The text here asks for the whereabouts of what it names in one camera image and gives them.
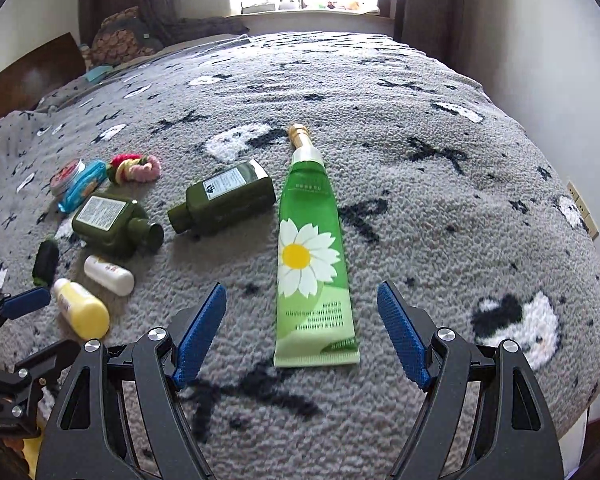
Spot round white tin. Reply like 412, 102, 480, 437
50, 158, 85, 198

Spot dark green flat bottle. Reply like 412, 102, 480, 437
168, 159, 276, 236

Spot brown patterned pillow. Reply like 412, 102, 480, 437
88, 6, 163, 66

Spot black knit-covered green roll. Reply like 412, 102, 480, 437
32, 237, 59, 288

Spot colourful hair scrunchies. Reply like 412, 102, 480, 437
107, 153, 161, 185

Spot yellow small bottle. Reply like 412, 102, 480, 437
52, 278, 110, 340

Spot grey kitty pattern pillow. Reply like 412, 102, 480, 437
0, 110, 50, 170

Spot dark wooden headboard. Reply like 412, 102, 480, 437
0, 32, 85, 118

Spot white storage box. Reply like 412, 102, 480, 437
173, 0, 232, 20

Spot white small bottle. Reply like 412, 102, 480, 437
83, 255, 135, 297

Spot wall power socket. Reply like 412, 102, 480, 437
567, 181, 600, 240

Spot right brown curtain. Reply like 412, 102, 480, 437
378, 0, 463, 65

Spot brown curtain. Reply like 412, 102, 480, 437
78, 0, 248, 46
378, 0, 463, 65

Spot blue tissue packet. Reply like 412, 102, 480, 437
58, 160, 107, 214

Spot green daisy cream tube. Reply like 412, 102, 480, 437
274, 124, 360, 368

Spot grey kitty pattern bedspread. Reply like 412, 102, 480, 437
0, 32, 600, 479

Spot left brown curtain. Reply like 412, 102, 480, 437
78, 0, 248, 46

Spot dark green square bottle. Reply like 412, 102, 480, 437
71, 193, 164, 258

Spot teal small box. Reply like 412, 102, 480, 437
85, 65, 114, 84

